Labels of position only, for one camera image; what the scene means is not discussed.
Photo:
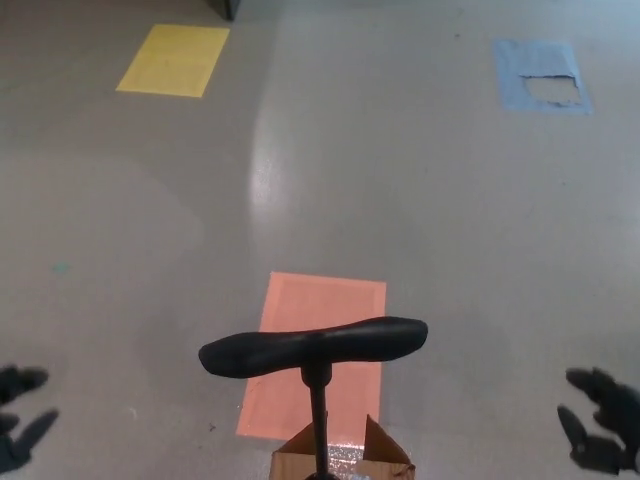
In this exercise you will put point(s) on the orange rectangular floor marking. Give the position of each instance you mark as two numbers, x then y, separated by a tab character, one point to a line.
320	305

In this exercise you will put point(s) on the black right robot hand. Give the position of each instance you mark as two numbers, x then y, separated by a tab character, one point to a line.
617	415

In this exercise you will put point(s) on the brown cardboard box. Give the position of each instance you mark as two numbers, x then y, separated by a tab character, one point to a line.
382	447

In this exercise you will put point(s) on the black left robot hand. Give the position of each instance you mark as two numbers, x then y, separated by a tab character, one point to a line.
20	380

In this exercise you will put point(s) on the torn blue floor marking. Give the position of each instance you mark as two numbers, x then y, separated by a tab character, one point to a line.
540	57

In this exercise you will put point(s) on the yellow rectangular floor marking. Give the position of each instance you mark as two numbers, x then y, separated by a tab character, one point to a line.
172	61

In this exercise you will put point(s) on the dark furniture base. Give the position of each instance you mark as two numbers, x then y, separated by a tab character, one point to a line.
231	7

